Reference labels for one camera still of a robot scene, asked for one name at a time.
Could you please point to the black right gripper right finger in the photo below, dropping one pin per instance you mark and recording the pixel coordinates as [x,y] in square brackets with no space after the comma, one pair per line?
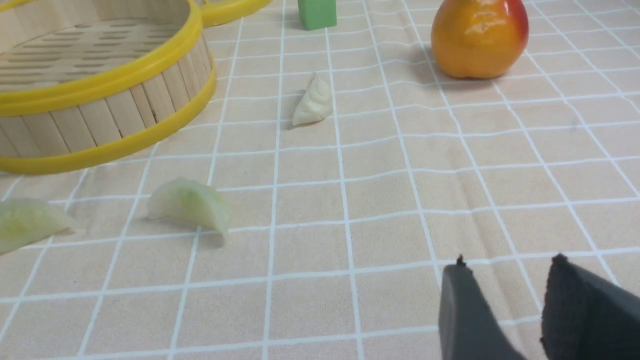
[586,317]

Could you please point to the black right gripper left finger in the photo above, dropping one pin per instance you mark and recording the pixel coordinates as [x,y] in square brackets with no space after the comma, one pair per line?
[467,327]

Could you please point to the white dumpling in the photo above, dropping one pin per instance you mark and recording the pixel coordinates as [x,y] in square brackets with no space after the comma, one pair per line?
[316,104]

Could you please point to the pale green dumpling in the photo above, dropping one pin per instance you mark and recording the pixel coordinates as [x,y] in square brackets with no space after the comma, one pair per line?
[24,221]
[190,201]

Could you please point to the bamboo steamer lid yellow rim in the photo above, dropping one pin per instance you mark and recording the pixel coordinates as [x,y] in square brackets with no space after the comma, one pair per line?
[220,12]

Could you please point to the bamboo steamer tray yellow rim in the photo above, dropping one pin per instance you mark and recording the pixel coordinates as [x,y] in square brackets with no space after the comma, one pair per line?
[86,82]

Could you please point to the beige checkered tablecloth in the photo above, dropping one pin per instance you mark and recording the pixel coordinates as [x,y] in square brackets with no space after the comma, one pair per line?
[340,229]

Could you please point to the orange yellow pear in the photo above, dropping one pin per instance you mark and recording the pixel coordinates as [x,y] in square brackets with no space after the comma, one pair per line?
[479,39]

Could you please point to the green cube block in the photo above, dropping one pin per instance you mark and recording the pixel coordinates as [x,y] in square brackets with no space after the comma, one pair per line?
[317,14]

